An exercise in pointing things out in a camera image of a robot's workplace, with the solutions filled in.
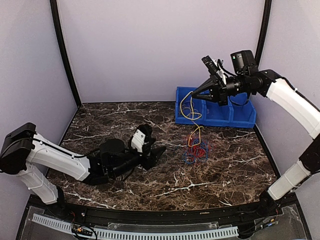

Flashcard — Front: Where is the black corner post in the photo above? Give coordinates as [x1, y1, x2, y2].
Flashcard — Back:
[49, 0, 82, 108]
[254, 0, 272, 66]

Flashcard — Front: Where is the white slotted cable duct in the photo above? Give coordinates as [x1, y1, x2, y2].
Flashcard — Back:
[31, 213, 239, 240]

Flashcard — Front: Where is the red blue cable pile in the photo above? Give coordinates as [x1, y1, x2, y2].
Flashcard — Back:
[181, 132, 213, 165]

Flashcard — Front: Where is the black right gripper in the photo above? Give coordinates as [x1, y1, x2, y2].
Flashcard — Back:
[191, 73, 250, 106]

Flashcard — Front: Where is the left blue storage bin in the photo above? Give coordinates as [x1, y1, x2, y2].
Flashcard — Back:
[175, 86, 203, 125]

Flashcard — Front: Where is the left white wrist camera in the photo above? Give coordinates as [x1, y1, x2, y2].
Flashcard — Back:
[128, 129, 146, 154]

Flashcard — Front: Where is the middle blue storage bin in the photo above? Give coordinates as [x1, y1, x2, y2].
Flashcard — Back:
[201, 99, 234, 127]

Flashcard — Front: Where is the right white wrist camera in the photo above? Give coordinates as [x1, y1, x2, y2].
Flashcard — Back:
[201, 55, 228, 85]

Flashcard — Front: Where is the blue storage bin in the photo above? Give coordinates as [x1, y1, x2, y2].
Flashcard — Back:
[175, 86, 203, 125]
[201, 99, 234, 127]
[228, 92, 257, 129]

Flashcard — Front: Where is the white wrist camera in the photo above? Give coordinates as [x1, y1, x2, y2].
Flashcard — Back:
[128, 129, 146, 154]
[201, 55, 228, 85]

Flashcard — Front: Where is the right blue storage bin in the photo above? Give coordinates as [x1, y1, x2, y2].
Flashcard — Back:
[228, 92, 257, 129]

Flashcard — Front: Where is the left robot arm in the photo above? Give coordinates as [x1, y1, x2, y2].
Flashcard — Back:
[0, 122, 166, 218]

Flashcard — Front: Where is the black right corner post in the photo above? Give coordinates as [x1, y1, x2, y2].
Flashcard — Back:
[254, 0, 272, 66]

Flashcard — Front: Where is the black left corner post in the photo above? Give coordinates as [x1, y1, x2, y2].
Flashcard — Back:
[49, 0, 82, 108]

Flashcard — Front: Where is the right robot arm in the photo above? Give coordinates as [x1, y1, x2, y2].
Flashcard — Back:
[191, 50, 320, 217]

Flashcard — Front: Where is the black front rail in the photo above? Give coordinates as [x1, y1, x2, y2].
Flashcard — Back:
[27, 193, 309, 235]

